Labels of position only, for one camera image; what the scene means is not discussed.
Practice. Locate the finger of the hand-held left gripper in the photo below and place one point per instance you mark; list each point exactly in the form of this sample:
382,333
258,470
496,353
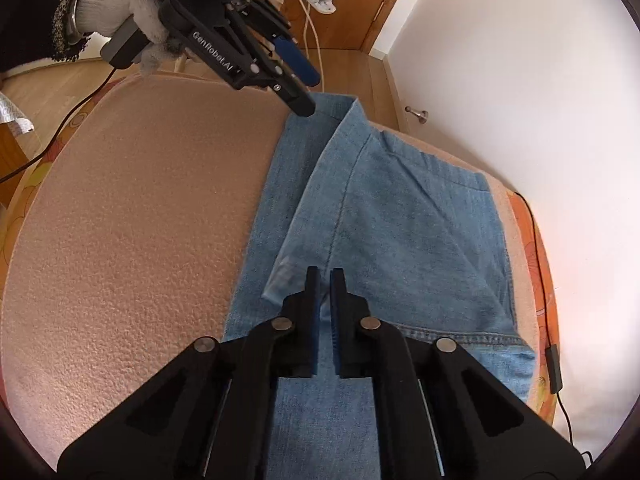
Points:
300,62
295,97

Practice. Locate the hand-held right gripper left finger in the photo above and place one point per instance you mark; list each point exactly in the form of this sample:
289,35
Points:
311,330

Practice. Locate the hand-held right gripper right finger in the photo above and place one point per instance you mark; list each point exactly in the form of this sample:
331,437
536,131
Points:
336,340

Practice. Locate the blue denim pants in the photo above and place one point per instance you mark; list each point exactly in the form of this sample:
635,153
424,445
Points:
400,240

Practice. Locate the person's left forearm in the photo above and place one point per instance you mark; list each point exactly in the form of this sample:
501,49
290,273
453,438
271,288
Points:
30,15

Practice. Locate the person's left hand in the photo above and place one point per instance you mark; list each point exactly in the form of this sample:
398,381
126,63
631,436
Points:
110,5

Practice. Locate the wooden door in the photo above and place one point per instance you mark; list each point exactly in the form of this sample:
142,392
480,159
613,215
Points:
360,5

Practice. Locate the metal door stopper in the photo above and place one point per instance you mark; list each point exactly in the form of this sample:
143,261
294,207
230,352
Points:
419,115

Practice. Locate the white patterned cloth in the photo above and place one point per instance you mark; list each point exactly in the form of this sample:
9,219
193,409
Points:
12,115

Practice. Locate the orange floral bed sheet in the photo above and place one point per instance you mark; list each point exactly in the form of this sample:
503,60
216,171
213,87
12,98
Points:
525,240

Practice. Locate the wooden cabinet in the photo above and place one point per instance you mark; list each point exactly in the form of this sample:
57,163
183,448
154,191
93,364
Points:
10,160

